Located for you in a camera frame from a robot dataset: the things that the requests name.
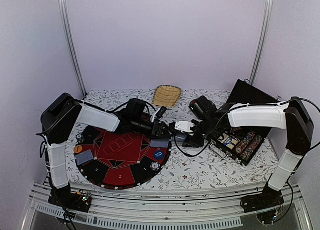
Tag left aluminium corner post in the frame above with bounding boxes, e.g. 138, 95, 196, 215
58, 0, 88, 97

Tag blue white ten chip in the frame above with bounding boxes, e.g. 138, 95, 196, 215
150, 162, 161, 171

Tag poker chip stack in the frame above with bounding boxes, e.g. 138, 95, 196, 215
76, 133, 85, 144

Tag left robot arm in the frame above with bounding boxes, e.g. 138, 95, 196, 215
40, 93, 172, 207

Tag blue checkered card deck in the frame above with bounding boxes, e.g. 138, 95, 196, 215
175, 136, 187, 143

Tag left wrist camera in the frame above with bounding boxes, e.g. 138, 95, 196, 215
150, 106, 168, 123

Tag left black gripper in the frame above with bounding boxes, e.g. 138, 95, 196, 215
132, 117, 176, 140

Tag dealt blue cards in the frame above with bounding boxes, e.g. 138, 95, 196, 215
75, 150, 94, 166
150, 138, 170, 148

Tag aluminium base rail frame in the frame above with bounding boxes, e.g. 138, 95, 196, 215
21, 182, 313, 230

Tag boxed card deck in case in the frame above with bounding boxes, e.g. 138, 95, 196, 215
218, 133, 240, 150

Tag poker chip row in case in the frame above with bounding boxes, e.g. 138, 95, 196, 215
235, 131, 256, 155

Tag aluminium corner post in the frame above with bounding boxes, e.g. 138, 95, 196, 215
249, 0, 274, 86
58, 0, 88, 97

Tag woven bamboo basket tray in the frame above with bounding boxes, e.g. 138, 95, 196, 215
152, 85, 182, 108

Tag orange dealer button chip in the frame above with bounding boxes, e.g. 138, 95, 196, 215
74, 145, 83, 154

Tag right aluminium corner post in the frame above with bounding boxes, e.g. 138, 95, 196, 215
249, 0, 274, 86

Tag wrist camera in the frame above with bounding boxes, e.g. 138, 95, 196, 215
174, 120, 195, 136
150, 106, 168, 123

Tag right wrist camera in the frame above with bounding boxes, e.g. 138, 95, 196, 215
174, 120, 195, 136

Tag black poker chip case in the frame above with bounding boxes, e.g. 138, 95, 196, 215
212, 80, 286, 167

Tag blue small blind chip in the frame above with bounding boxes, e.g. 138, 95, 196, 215
153, 150, 165, 160

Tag round red black poker mat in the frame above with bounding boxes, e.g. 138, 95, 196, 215
75, 126, 172, 190

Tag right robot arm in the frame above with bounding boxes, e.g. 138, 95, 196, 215
175, 97, 314, 208

